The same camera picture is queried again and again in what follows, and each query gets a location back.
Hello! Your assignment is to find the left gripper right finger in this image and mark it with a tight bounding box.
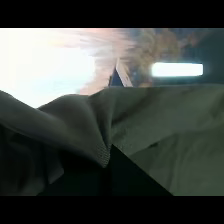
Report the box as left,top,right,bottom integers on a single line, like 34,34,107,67
108,143,174,197

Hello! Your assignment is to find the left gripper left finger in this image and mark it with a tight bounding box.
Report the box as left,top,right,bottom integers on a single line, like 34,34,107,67
39,150,113,197

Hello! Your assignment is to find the olive green shirt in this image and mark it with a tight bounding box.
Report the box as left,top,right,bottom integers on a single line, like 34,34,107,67
0,83,224,197

